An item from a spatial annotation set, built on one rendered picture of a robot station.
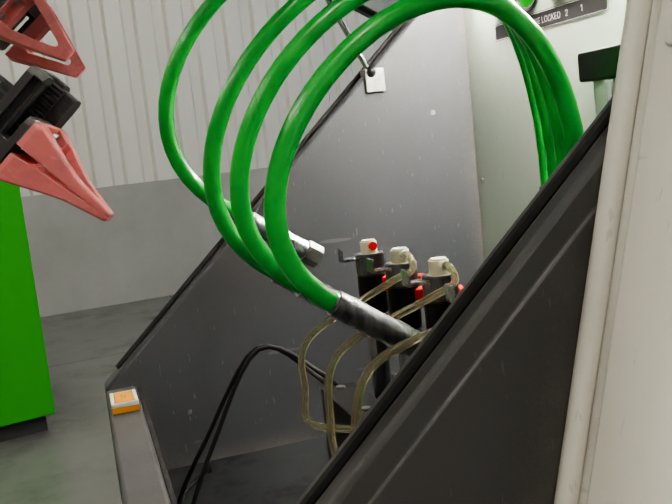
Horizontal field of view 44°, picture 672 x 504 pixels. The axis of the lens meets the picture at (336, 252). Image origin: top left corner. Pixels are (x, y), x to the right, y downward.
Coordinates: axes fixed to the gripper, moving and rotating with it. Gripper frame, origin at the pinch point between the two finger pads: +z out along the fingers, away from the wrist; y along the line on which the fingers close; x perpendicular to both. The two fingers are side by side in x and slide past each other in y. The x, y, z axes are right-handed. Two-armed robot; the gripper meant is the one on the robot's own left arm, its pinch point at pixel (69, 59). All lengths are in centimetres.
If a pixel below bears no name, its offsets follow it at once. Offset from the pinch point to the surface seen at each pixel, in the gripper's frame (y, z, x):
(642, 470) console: -42, 51, 3
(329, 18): -24.9, 22.0, -11.3
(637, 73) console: -40, 39, -14
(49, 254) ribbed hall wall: 615, -154, 67
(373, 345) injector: -1.5, 41.2, 3.2
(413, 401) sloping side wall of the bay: -37, 41, 7
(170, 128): -10.0, 14.7, 0.2
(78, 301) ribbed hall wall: 629, -113, 83
